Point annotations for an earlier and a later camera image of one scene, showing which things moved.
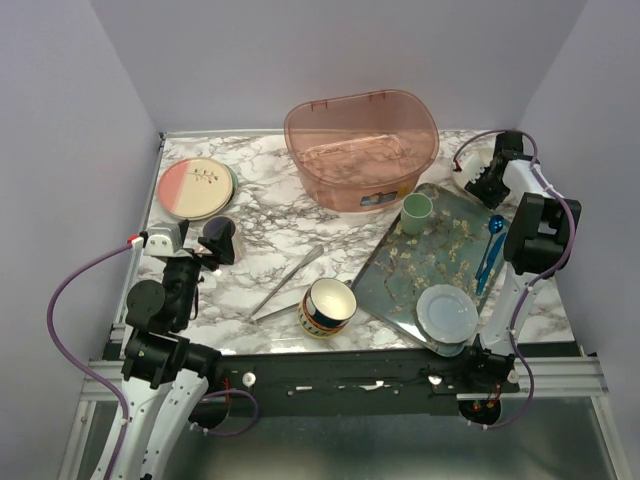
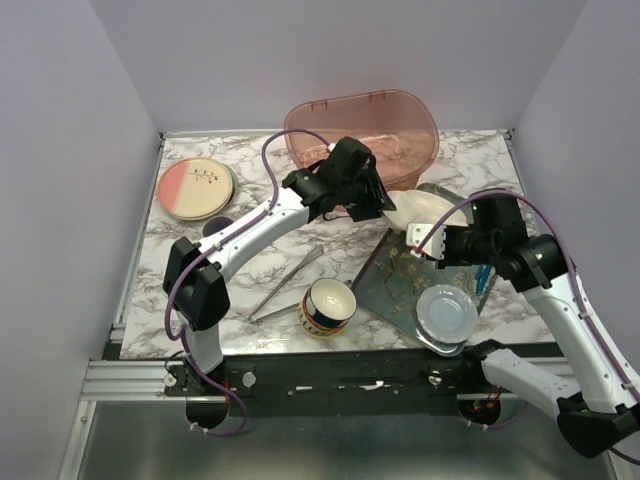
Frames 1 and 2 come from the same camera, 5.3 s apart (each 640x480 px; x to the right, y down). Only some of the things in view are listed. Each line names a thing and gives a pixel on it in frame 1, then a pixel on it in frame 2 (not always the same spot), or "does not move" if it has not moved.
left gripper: x=221 y=247 -> x=377 y=195
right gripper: x=490 y=201 -> x=448 y=259
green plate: x=236 y=184 does not move
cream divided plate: x=473 y=157 -> x=413 y=206
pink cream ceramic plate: x=195 y=188 does not move
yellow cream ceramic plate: x=207 y=188 does not move
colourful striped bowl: x=326 y=308 does not move
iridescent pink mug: x=213 y=228 does not move
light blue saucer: x=447 y=313 does not move
